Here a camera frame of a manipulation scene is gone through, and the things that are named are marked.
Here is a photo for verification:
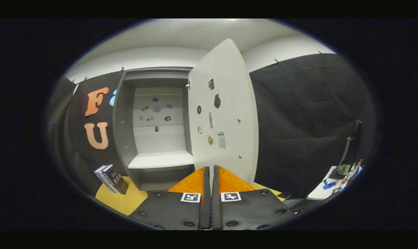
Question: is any black backdrop cloth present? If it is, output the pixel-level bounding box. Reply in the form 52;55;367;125
48;52;374;199

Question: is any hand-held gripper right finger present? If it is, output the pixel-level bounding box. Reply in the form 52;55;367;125
212;165;296;230

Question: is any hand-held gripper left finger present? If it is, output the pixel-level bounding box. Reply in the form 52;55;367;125
129;166;211;230

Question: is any light blue book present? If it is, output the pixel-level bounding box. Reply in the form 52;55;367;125
94;165;110;193

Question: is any white side table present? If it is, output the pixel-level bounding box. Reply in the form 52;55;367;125
307;165;363;200

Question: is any grey cabinet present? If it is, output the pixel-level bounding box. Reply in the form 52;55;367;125
112;67;196;191

